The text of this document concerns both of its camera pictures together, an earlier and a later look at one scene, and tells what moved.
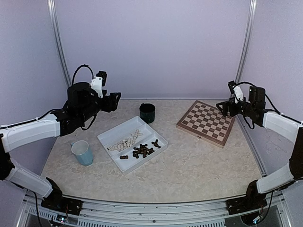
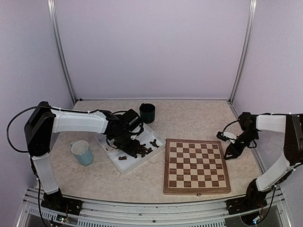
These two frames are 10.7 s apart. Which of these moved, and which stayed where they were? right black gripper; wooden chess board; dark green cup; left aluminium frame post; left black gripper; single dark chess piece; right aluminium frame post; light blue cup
Moved: right black gripper; wooden chess board; left black gripper
Stayed: single dark chess piece; light blue cup; dark green cup; right aluminium frame post; left aluminium frame post
